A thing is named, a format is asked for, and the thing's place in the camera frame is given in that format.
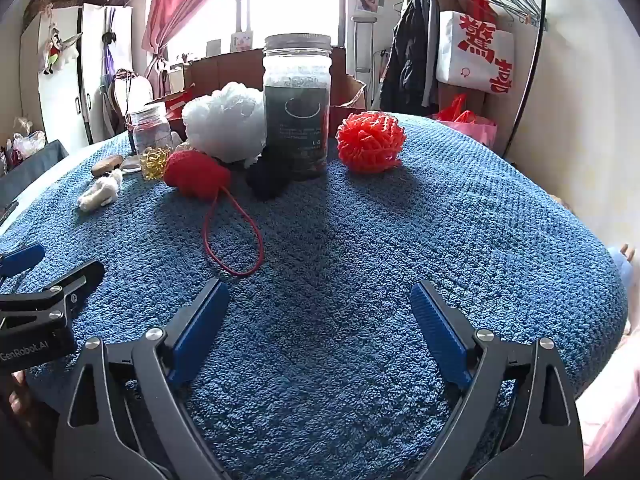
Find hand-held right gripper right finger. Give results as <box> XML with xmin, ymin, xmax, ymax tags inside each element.
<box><xmin>409</xmin><ymin>280</ymin><xmax>585</xmax><ymax>480</ymax></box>

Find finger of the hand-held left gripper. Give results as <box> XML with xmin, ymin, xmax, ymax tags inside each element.
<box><xmin>0</xmin><ymin>259</ymin><xmax>106</xmax><ymax>330</ymax></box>
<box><xmin>0</xmin><ymin>242</ymin><xmax>46</xmax><ymax>279</ymax></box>

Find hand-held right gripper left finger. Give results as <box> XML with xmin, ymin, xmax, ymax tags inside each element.
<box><xmin>52</xmin><ymin>279</ymin><xmax>236</xmax><ymax>480</ymax></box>

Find white fluffy plush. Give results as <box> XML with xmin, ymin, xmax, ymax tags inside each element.
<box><xmin>76</xmin><ymin>169</ymin><xmax>124</xmax><ymax>212</ymax></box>

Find tan round puff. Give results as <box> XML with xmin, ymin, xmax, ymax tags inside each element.
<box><xmin>91</xmin><ymin>155</ymin><xmax>125</xmax><ymax>177</ymax></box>

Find red plush pouch with cord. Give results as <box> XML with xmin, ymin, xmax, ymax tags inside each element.
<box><xmin>163</xmin><ymin>150</ymin><xmax>264</xmax><ymax>277</ymax></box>

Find black fluffy ball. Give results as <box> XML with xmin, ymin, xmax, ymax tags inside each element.
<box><xmin>245</xmin><ymin>145</ymin><xmax>296</xmax><ymax>201</ymax></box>

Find red foam net ball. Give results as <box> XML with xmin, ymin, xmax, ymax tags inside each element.
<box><xmin>336</xmin><ymin>111</ymin><xmax>406</xmax><ymax>173</ymax></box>

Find brown cardboard box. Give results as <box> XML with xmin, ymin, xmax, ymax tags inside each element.
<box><xmin>145</xmin><ymin>47</ymin><xmax>368</xmax><ymax>121</ymax></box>

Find white shoulder bag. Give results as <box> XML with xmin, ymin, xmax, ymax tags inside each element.
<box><xmin>107</xmin><ymin>70</ymin><xmax>153</xmax><ymax>121</ymax></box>

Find person's left hand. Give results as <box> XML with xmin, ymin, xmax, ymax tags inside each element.
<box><xmin>9</xmin><ymin>369</ymin><xmax>32</xmax><ymax>415</ymax></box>

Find clear plastic bag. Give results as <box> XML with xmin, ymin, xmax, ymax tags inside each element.
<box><xmin>12</xmin><ymin>130</ymin><xmax>46</xmax><ymax>161</ymax></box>

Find white wardrobe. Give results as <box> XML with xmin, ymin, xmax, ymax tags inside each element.
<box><xmin>20</xmin><ymin>2</ymin><xmax>133</xmax><ymax>146</ymax></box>

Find small jar with yellow capsules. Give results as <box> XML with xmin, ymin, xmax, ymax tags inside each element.
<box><xmin>127</xmin><ymin>104</ymin><xmax>173</xmax><ymax>181</ymax></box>

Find pink bedsheet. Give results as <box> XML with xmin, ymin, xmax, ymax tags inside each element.
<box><xmin>575</xmin><ymin>370</ymin><xmax>640</xmax><ymax>471</ymax></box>

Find pink bag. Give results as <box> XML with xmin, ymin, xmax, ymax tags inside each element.
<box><xmin>440</xmin><ymin>120</ymin><xmax>498</xmax><ymax>148</ymax></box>

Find hanging doll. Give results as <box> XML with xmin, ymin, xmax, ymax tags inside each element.
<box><xmin>40</xmin><ymin>20</ymin><xmax>83</xmax><ymax>76</ymax></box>

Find purple hanging ornament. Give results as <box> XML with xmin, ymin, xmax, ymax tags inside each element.
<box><xmin>101</xmin><ymin>32</ymin><xmax>119</xmax><ymax>92</ymax></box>

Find red plastic bag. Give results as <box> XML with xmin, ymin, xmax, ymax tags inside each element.
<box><xmin>432</xmin><ymin>94</ymin><xmax>481</xmax><ymax>123</ymax></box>

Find large glass jar dark contents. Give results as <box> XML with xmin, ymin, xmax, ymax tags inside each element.
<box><xmin>262</xmin><ymin>34</ymin><xmax>333</xmax><ymax>181</ymax></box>

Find white tote bag red print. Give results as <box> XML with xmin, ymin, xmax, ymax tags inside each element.
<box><xmin>435</xmin><ymin>10</ymin><xmax>516</xmax><ymax>95</ymax></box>

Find dark jacket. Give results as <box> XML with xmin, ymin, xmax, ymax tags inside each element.
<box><xmin>380</xmin><ymin>0</ymin><xmax>441</xmax><ymax>113</ymax></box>

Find black clothes rack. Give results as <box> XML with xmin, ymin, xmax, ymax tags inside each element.
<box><xmin>500</xmin><ymin>0</ymin><xmax>548</xmax><ymax>158</ymax></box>

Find metal crutch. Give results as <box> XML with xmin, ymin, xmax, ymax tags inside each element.
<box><xmin>351</xmin><ymin>16</ymin><xmax>376</xmax><ymax>83</ymax></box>

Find pink curtain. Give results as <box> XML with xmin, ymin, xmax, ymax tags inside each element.
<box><xmin>141</xmin><ymin>0</ymin><xmax>246</xmax><ymax>98</ymax></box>

